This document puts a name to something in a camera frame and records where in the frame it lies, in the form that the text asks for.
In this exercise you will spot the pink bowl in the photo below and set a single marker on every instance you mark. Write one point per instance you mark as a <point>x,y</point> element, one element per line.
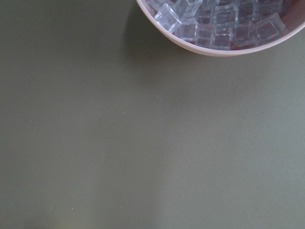
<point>294,21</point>

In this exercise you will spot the clear ice cubes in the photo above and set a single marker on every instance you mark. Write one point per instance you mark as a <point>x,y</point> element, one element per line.
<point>222,24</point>

